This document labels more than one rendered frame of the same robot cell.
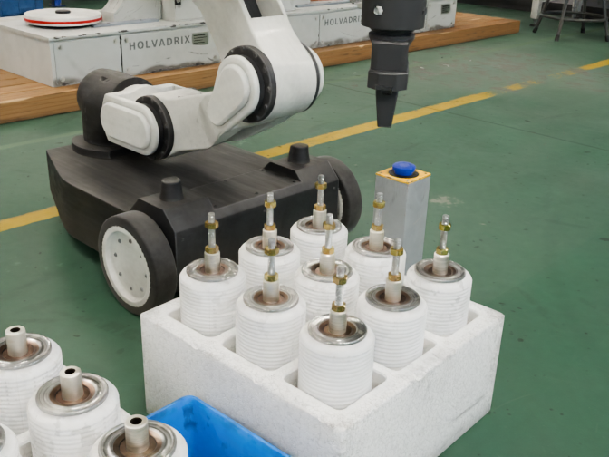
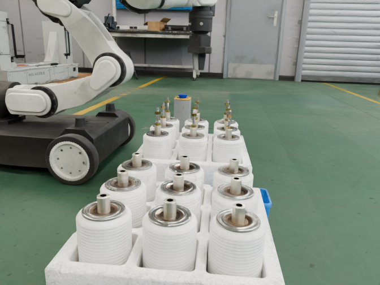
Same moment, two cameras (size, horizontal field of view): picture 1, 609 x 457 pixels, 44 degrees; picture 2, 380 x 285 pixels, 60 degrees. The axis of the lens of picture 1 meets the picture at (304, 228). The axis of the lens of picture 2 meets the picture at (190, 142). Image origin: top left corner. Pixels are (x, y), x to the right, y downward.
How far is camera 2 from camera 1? 72 cm
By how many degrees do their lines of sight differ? 36
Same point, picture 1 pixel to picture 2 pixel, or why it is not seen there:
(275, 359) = (203, 158)
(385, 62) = (204, 43)
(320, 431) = not seen: hidden behind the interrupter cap
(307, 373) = (225, 154)
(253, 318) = (195, 142)
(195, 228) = (98, 137)
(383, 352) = not seen: hidden behind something
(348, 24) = (38, 76)
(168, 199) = (81, 126)
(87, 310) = (48, 190)
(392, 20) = (206, 27)
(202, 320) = (162, 154)
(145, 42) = not seen: outside the picture
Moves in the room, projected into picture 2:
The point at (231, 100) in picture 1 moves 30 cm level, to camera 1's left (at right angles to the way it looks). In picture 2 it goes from (106, 76) to (26, 78)
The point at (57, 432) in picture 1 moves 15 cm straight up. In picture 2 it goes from (195, 179) to (197, 116)
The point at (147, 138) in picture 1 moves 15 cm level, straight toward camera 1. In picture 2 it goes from (44, 106) to (63, 111)
